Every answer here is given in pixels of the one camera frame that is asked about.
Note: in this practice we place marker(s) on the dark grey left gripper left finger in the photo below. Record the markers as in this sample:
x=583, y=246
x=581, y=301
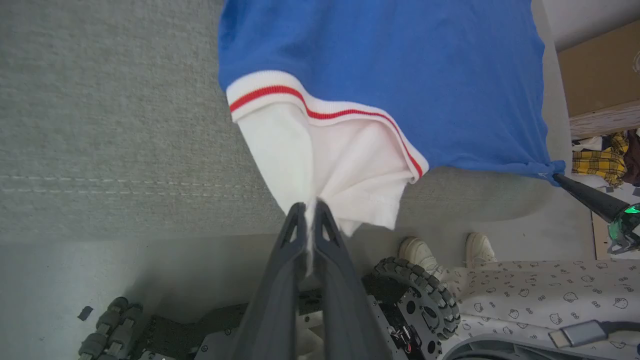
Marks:
x=275, y=315

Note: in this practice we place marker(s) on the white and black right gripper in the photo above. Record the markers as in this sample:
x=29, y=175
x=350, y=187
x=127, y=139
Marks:
x=627, y=227

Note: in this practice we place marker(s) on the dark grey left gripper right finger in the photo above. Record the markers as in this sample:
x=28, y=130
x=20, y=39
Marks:
x=345, y=320

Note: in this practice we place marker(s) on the blue shirt with white sleeves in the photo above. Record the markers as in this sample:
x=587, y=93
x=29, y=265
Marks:
x=400, y=60

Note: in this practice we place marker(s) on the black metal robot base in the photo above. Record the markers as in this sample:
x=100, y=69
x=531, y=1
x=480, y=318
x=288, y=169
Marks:
x=220, y=325

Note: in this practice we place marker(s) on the yellow plaid garment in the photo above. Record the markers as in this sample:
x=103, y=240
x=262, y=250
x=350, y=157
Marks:
x=600, y=162

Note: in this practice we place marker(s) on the dark red garment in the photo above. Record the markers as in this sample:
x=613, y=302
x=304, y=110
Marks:
x=634, y=160

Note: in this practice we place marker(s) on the white crumpled garment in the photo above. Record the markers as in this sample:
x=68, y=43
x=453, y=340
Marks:
x=590, y=144

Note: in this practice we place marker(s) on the pale wooden board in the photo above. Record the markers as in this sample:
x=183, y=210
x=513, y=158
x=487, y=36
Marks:
x=605, y=122

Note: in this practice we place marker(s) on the black rubber robot wheel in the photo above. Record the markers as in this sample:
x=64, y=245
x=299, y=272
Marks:
x=430, y=295

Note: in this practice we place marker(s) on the white sneaker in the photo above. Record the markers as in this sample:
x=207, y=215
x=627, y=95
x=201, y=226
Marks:
x=479, y=247
x=420, y=255

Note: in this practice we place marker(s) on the white cat print trousers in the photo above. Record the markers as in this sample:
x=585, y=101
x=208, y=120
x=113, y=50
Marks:
x=540, y=290

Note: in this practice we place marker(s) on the brown cardboard box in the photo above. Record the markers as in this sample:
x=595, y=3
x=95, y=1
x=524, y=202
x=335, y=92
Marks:
x=600, y=75

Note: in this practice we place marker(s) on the grey roller robot wheel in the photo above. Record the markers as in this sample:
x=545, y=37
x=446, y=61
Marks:
x=112, y=325

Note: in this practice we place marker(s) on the small black scrap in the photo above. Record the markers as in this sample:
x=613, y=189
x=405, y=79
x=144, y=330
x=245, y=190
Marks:
x=85, y=313

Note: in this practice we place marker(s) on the grey fabric sofa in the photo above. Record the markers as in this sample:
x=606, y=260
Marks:
x=100, y=125

